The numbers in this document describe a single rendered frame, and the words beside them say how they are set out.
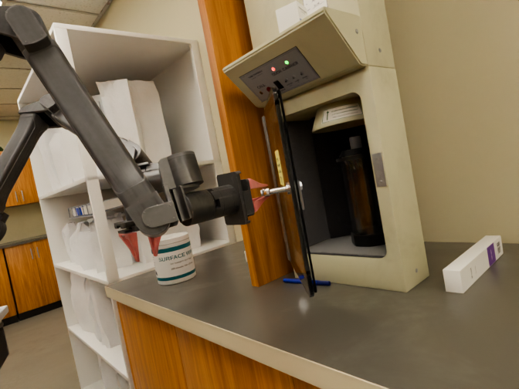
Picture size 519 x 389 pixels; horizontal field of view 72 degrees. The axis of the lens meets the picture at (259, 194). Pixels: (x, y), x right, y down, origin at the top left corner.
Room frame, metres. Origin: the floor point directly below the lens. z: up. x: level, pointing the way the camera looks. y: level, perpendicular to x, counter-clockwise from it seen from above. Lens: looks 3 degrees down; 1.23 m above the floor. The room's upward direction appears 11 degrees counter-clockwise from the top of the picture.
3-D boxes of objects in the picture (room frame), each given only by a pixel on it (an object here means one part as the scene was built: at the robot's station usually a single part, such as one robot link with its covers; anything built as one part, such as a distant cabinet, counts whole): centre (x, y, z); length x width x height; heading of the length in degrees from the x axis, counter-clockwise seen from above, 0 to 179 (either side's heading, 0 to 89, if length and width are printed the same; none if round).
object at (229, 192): (0.67, 0.07, 1.20); 0.07 x 0.07 x 0.10; 41
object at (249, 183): (0.72, 0.02, 1.20); 0.09 x 0.07 x 0.07; 131
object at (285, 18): (0.77, -0.14, 1.54); 0.05 x 0.05 x 0.06; 57
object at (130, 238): (0.85, 0.30, 1.13); 0.07 x 0.07 x 0.09; 40
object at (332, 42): (0.80, -0.11, 1.46); 0.32 x 0.12 x 0.10; 41
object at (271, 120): (0.80, -0.06, 1.19); 0.30 x 0.01 x 0.40; 2
